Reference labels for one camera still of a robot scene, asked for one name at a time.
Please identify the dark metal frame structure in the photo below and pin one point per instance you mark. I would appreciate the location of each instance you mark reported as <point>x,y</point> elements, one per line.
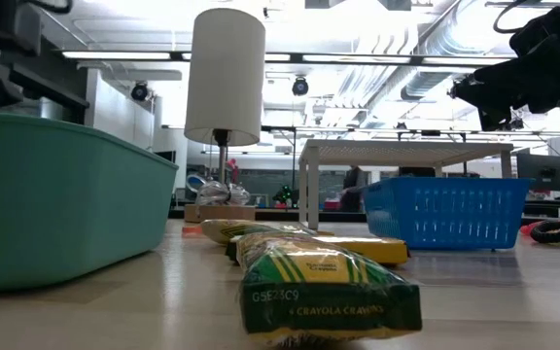
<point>56,94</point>

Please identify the yellow crayon box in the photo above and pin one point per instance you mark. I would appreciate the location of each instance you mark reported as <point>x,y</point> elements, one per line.
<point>377,250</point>

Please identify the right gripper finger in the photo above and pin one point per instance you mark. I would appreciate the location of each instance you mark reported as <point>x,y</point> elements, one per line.
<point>499,87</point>
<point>496,120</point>

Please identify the person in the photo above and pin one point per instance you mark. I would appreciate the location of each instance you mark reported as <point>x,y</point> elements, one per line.
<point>353,189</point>

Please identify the orange rubber band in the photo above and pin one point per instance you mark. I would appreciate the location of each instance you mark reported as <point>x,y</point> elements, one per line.
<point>192,231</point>

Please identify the white lamp with wooden base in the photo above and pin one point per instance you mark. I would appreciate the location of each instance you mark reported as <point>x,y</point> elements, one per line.
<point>224,73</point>

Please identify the round blue rimmed object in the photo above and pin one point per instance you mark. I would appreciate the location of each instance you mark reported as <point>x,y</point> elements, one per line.
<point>193,184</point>

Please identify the red box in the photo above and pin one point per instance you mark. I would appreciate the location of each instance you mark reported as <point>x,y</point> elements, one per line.
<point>333,205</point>

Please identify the black ceiling spotlight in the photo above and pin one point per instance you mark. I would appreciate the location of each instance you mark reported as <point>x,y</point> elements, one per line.
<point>140,91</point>
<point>300,86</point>

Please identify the small lit green tree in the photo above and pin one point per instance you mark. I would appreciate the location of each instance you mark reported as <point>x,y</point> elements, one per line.
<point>284,195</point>

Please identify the teal plastic tray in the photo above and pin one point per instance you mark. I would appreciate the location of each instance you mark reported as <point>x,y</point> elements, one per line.
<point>66,204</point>

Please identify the silver ceiling duct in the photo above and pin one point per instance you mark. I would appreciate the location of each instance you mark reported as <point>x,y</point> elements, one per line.
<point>430,63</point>

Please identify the white perforated metal shelf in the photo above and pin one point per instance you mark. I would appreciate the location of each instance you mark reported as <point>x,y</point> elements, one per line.
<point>387,151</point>

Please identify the blue plastic basket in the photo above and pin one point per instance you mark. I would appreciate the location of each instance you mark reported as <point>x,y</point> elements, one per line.
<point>445,214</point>

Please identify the dark computer monitor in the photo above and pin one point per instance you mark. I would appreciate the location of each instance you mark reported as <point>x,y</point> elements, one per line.
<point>542,172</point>

